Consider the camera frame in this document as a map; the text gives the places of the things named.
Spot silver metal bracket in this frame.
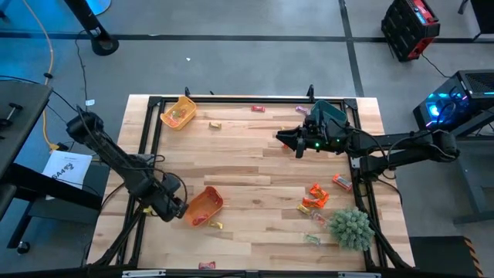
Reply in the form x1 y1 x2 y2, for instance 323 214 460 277
337 271 382 278
121 269 167 278

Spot black metal table frame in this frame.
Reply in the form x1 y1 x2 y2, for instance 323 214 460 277
86 85 414 271

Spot black pole stand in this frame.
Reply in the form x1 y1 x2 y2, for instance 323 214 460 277
63 0 120 57

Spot white paper sheet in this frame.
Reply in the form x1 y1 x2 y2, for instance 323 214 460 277
41 150 93 190

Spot green plant in grey pot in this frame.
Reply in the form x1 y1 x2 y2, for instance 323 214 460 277
328 207 375 252

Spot orange plastic bin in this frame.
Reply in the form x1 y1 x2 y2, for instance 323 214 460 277
184 185 225 228

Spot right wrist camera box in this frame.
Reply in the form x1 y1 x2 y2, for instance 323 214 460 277
294 138 307 160

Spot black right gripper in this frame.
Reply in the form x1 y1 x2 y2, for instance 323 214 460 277
276 114 349 154

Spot yellow floor cable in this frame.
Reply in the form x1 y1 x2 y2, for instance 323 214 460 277
21 0 61 151

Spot teal plastic bin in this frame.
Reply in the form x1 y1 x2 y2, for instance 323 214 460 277
310 99 350 128

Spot desktop computer with coloured lights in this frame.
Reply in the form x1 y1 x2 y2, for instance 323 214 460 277
412 69 494 134

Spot small snack packets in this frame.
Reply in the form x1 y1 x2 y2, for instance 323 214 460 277
167 107 188 123

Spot black side table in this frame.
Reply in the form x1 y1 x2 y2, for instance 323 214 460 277
0 79 111 256

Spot yellow plastic bin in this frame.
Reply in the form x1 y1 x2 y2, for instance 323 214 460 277
160 96 198 131

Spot black floor cable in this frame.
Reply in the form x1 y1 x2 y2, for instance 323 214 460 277
74 29 90 117

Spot orange white candy box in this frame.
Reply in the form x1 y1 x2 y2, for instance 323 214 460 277
332 173 354 192

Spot black box with hazard stripes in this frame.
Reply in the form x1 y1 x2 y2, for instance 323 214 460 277
408 235 483 278

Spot red black equipment case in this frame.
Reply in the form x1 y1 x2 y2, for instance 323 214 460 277
381 0 442 63

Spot black computer stand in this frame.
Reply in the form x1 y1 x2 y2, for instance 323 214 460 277
422 111 494 225

